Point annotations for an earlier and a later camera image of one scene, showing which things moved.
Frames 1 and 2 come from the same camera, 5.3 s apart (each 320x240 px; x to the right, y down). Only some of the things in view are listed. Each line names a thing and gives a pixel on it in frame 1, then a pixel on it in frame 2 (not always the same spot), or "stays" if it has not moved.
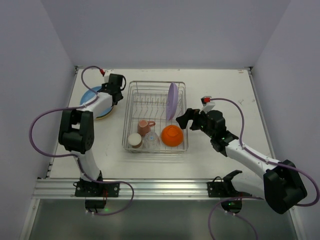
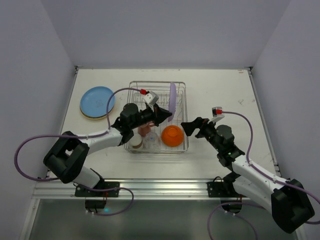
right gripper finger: [183, 120] to [190, 127]
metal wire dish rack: [150, 125] stays
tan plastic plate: [104, 116] stays
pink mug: [144, 126] stays
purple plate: [172, 101] stays
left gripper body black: [116, 95] to [153, 115]
